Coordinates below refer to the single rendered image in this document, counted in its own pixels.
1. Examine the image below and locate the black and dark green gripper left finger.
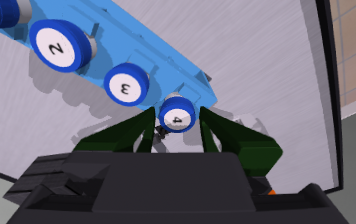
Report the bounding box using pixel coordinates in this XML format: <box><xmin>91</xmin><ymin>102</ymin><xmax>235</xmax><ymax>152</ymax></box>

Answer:
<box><xmin>72</xmin><ymin>106</ymin><xmax>156</xmax><ymax>152</ymax></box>

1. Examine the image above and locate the blue tube rack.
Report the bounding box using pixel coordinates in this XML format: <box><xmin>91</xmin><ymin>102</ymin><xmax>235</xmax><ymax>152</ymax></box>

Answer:
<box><xmin>0</xmin><ymin>0</ymin><xmax>217</xmax><ymax>120</ymax></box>

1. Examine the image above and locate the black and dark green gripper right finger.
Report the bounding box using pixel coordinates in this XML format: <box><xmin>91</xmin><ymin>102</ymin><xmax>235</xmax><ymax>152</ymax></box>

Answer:
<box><xmin>199</xmin><ymin>106</ymin><xmax>283</xmax><ymax>177</ymax></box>

